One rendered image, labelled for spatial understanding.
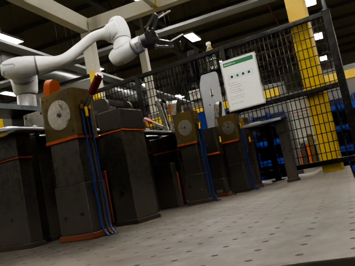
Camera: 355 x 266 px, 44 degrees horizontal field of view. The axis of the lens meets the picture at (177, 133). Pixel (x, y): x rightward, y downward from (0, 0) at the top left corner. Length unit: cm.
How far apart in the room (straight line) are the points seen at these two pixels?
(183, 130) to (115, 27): 101
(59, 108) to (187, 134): 66
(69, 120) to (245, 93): 166
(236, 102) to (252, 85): 13
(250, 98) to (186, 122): 100
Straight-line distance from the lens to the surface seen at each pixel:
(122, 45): 242
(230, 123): 194
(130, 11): 662
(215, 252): 54
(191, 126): 162
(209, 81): 238
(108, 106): 182
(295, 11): 263
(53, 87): 116
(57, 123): 110
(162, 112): 218
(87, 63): 678
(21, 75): 241
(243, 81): 261
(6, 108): 161
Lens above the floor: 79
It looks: 7 degrees up
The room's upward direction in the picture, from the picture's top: 11 degrees counter-clockwise
